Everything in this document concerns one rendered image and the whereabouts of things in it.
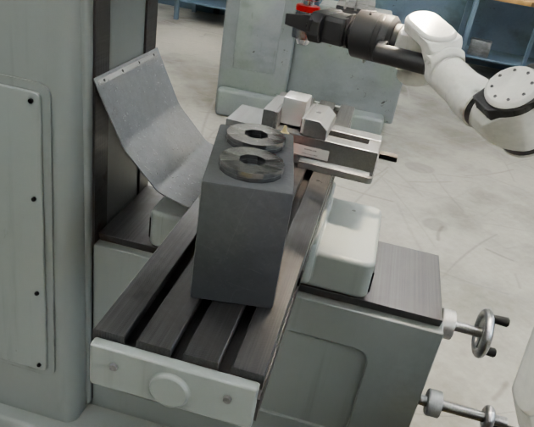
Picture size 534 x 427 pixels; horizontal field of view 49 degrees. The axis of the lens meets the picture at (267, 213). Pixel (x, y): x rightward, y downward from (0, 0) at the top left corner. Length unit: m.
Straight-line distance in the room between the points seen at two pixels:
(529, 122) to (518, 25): 6.94
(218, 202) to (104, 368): 0.26
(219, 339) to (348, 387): 0.67
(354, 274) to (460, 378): 1.18
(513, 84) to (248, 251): 0.44
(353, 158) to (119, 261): 0.57
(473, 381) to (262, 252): 1.65
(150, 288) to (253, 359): 0.20
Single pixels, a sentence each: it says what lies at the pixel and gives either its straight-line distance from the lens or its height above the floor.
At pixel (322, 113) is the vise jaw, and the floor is 1.04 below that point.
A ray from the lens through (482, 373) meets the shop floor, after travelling 2.42.
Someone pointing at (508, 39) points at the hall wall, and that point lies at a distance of 7.87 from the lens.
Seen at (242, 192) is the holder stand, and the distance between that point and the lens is 0.75.
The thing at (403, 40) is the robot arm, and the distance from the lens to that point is 1.10.
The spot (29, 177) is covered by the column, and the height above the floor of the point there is 0.87.
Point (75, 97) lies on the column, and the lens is 1.21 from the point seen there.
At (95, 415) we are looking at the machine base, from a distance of 1.68.
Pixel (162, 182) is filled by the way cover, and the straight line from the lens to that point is 1.26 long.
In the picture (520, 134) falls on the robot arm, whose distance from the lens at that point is 0.95.
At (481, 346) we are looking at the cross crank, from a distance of 1.44.
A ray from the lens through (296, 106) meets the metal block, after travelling 1.31.
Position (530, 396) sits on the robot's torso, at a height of 0.95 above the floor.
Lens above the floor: 1.44
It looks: 28 degrees down
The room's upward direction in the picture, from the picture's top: 9 degrees clockwise
